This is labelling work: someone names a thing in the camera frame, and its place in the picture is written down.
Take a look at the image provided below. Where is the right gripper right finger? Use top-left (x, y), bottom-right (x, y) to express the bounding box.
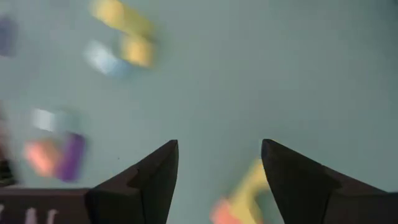
top-left (261, 138), bottom-right (398, 224)

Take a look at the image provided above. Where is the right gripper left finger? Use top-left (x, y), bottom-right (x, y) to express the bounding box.
top-left (85, 139), bottom-right (180, 224)

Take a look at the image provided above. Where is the long yellow block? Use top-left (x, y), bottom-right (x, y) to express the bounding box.
top-left (88, 0), bottom-right (156, 37)
top-left (228, 157), bottom-right (271, 224)

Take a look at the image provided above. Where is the short orange block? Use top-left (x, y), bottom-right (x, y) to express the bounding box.
top-left (210, 198), bottom-right (246, 224)
top-left (23, 139), bottom-right (65, 178)

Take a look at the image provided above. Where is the purple rectangular block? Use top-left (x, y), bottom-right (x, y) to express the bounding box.
top-left (55, 133), bottom-right (87, 183)
top-left (0, 17), bottom-right (19, 57)

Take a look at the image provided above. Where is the teal cube block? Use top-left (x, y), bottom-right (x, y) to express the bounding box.
top-left (83, 39), bottom-right (133, 78)
top-left (30, 108), bottom-right (77, 134)

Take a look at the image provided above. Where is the yellow cube block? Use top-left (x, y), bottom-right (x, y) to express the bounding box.
top-left (119, 33), bottom-right (155, 68)

